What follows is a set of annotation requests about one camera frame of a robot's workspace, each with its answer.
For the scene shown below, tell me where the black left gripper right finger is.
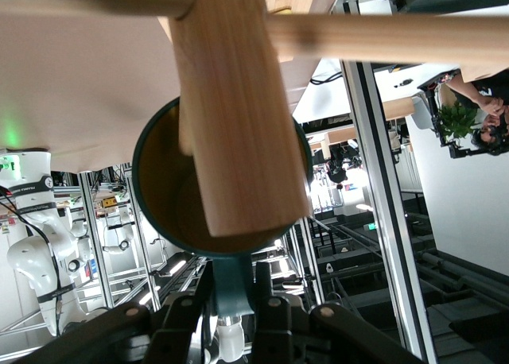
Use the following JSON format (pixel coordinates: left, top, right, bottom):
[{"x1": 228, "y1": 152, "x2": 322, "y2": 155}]
[{"x1": 254, "y1": 262, "x2": 425, "y2": 364}]

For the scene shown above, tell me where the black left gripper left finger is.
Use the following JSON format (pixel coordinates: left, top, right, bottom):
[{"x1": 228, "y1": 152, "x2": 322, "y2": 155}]
[{"x1": 23, "y1": 260, "x2": 218, "y2": 364}]

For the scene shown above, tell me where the teal mug with beige inside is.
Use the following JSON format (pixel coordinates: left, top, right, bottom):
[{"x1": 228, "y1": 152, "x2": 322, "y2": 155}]
[{"x1": 130, "y1": 96, "x2": 315, "y2": 318}]

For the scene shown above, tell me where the wooden mug tree rack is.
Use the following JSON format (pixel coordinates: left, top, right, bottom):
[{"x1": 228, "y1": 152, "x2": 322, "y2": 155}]
[{"x1": 0, "y1": 0, "x2": 509, "y2": 238}]

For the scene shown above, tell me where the green potted plant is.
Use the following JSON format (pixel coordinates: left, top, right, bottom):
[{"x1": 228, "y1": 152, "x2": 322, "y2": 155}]
[{"x1": 439, "y1": 101, "x2": 479, "y2": 140}]

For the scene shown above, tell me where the person in background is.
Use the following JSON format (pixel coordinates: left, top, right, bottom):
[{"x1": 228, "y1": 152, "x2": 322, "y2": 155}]
[{"x1": 445, "y1": 70, "x2": 509, "y2": 157}]

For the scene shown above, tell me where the thin aluminium frame post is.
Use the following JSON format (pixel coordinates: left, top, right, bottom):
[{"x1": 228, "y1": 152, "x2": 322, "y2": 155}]
[{"x1": 78, "y1": 172, "x2": 117, "y2": 310}]

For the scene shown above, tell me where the thick aluminium frame post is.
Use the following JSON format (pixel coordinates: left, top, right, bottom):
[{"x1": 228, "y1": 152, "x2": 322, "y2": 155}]
[{"x1": 340, "y1": 60, "x2": 439, "y2": 364}]

